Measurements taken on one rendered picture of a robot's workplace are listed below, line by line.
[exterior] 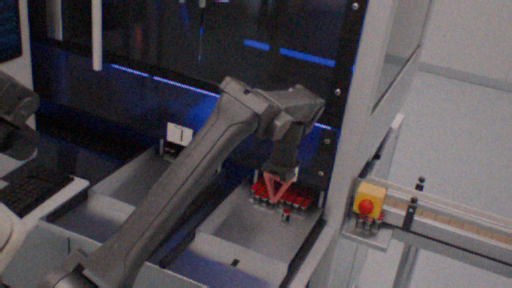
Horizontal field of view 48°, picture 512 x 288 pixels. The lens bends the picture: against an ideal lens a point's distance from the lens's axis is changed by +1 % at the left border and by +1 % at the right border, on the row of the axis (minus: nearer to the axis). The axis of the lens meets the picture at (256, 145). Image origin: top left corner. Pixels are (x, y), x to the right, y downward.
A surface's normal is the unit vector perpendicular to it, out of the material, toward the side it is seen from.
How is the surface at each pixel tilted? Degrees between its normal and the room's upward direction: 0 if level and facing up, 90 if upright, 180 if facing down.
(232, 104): 45
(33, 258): 90
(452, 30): 90
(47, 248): 90
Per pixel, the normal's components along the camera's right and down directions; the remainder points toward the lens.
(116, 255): -0.01, -0.32
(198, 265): 0.12, -0.88
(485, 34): -0.40, 0.37
